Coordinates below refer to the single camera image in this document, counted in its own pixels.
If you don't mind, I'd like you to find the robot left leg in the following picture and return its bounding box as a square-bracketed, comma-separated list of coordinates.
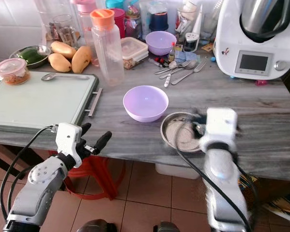
[77, 219, 111, 232]

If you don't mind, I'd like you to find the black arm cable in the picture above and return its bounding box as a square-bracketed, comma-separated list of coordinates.
[0, 125, 57, 220]
[173, 127, 252, 232]

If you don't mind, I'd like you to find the steel fork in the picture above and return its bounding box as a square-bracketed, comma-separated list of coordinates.
[171, 60, 207, 86]

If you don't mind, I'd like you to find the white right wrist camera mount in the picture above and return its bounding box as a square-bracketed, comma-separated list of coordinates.
[199, 107, 238, 153]

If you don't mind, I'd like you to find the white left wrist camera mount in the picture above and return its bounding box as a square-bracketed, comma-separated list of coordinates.
[55, 123, 83, 168]

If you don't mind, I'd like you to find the purple plastic bowl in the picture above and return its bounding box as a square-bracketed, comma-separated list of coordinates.
[145, 31, 177, 56]

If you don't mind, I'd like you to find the green fruit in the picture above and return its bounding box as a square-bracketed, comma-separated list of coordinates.
[19, 47, 47, 64]

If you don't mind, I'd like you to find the yellow mango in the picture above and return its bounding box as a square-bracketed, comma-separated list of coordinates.
[71, 46, 93, 74]
[48, 53, 74, 73]
[51, 41, 77, 58]

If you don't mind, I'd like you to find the clear bottle with orange cap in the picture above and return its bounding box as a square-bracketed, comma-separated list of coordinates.
[90, 8, 125, 87]

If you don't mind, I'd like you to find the dark blue cup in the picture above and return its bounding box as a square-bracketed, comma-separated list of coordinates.
[150, 11, 169, 32]

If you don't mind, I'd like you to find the round container with pink lid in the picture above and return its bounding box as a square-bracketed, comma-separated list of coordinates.
[0, 58, 30, 86]

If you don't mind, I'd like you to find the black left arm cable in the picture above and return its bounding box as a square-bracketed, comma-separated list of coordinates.
[0, 125, 57, 220]

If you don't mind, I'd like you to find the striped patterned floor mat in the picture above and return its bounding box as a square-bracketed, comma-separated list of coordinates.
[237, 172, 290, 228]

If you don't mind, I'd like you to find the clear plastic food container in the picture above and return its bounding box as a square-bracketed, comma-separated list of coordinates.
[121, 37, 149, 69]

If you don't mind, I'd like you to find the white plastic storage box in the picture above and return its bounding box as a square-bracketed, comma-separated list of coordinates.
[154, 163, 206, 179]

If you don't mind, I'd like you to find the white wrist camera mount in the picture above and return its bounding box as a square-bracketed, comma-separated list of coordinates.
[199, 107, 238, 153]
[55, 123, 83, 168]

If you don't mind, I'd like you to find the robot leg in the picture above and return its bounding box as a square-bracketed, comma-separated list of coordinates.
[77, 219, 111, 232]
[152, 221, 182, 232]

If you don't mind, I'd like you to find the clear drinking glass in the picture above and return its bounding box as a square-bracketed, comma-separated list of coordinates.
[52, 14, 78, 47]

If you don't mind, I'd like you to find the robot right leg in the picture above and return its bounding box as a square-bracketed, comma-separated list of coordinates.
[152, 221, 182, 232]

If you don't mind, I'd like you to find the clear bottle with pink cap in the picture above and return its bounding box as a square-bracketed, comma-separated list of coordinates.
[71, 0, 99, 67]

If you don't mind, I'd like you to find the pale lilac plastic bowl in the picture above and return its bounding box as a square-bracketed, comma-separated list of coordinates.
[123, 86, 169, 122]

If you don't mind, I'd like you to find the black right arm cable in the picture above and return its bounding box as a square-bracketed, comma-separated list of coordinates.
[173, 127, 252, 232]

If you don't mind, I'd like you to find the red plastic stool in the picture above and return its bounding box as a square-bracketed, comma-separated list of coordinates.
[67, 155, 116, 201]

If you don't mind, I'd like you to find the steel fruit bowl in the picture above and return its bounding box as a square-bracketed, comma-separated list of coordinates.
[10, 45, 51, 69]

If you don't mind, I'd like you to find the magenta plastic tumbler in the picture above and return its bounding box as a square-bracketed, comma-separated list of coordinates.
[111, 7, 126, 38]

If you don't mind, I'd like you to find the white kitchen cooking machine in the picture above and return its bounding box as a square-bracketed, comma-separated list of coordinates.
[214, 0, 290, 80]

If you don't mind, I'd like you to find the white handled utensil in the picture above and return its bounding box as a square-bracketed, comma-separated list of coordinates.
[164, 61, 180, 88]

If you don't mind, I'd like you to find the glass spice jar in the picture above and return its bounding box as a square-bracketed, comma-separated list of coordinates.
[125, 5, 141, 39]

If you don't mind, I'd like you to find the steel spoon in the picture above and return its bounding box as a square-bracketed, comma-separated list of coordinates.
[41, 72, 91, 81]
[154, 59, 198, 76]

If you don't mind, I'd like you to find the small sauce bottle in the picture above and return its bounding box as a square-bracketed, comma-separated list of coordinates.
[169, 42, 177, 62]

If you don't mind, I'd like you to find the pale green cutting board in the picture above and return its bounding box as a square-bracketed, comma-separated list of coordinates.
[0, 72, 104, 133]

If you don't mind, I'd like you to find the shallow steel bowl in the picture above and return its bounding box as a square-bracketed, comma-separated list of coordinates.
[160, 112, 206, 153]

